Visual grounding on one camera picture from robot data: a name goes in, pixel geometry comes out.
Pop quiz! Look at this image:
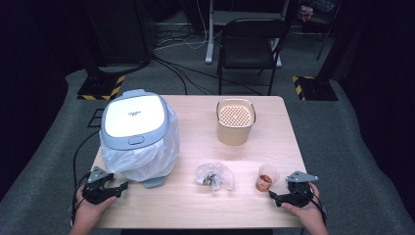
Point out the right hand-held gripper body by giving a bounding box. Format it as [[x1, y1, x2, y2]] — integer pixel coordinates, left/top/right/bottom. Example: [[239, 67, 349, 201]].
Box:
[[286, 170, 319, 209]]

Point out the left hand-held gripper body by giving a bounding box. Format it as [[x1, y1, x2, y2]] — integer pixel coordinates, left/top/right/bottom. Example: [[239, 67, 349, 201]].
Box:
[[82, 165, 115, 206]]

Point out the clear plastic cup with leftovers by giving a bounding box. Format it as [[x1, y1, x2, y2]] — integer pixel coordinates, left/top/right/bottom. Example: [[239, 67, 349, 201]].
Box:
[[254, 163, 281, 193]]

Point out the white grey pedal trash can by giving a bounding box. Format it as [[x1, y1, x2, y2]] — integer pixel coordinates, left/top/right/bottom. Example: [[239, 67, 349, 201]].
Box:
[[99, 88, 180, 189]]

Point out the beige strainer container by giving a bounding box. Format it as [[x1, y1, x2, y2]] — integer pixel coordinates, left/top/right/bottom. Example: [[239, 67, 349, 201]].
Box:
[[215, 98, 256, 147]]

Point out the person's right hand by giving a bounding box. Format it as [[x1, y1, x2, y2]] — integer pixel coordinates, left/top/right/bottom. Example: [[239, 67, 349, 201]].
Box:
[[282, 183, 324, 229]]

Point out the person's left hand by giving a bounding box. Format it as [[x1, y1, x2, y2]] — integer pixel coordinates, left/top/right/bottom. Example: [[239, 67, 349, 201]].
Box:
[[75, 187, 117, 229]]

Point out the crumpled clear plastic bag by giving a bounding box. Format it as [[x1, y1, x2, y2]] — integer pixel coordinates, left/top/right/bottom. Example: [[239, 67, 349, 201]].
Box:
[[195, 162, 236, 192]]

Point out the black folding chair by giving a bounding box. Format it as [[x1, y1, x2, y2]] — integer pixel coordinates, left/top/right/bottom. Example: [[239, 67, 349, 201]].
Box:
[[216, 18, 289, 96]]

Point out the black cabinet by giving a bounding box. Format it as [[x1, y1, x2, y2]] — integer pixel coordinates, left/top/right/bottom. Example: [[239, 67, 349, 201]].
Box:
[[85, 0, 155, 67]]

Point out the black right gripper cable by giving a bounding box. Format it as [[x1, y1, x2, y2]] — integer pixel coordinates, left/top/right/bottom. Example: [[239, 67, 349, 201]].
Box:
[[309, 190, 328, 227]]

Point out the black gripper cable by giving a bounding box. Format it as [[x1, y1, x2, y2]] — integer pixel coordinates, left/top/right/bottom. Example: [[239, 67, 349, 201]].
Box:
[[309, 190, 328, 227], [70, 130, 101, 227]]

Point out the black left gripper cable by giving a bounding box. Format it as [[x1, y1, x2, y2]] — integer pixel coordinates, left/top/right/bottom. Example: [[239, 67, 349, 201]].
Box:
[[70, 130, 101, 227]]

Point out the black hazard-striped base plate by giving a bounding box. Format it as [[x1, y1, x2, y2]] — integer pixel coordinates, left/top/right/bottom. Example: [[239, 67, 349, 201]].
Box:
[[292, 75, 340, 102], [76, 75, 126, 101]]

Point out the black floor cable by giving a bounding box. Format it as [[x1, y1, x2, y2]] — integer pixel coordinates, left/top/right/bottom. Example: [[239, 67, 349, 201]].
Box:
[[152, 54, 263, 96]]

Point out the black stand post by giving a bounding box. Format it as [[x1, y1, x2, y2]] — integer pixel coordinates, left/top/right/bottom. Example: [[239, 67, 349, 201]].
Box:
[[316, 0, 346, 81], [79, 0, 111, 82]]

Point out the white floor cable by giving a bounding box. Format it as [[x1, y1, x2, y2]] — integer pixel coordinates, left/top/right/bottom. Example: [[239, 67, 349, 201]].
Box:
[[153, 0, 209, 52]]

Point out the white desk frame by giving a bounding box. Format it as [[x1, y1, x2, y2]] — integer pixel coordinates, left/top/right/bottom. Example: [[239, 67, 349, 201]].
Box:
[[205, 0, 292, 69]]

